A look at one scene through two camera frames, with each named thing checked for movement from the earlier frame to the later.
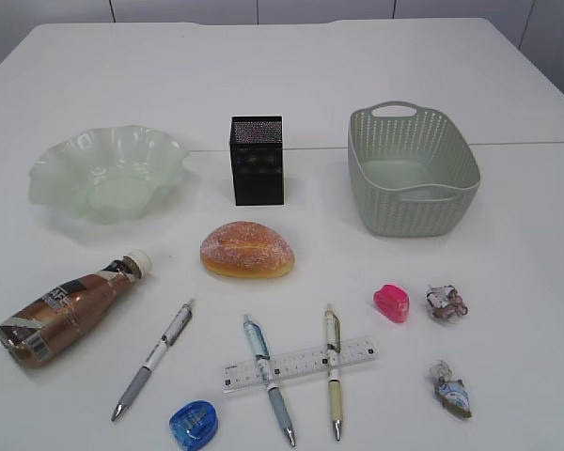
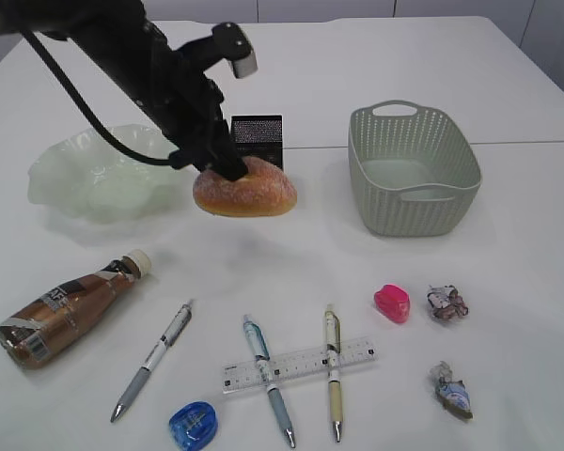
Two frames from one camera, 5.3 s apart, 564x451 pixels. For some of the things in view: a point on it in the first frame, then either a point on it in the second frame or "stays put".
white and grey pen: x=139 y=379 stays put
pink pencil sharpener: x=393 y=302 stays put
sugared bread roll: x=242 y=249 → x=267 y=190
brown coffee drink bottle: x=54 y=323 stays put
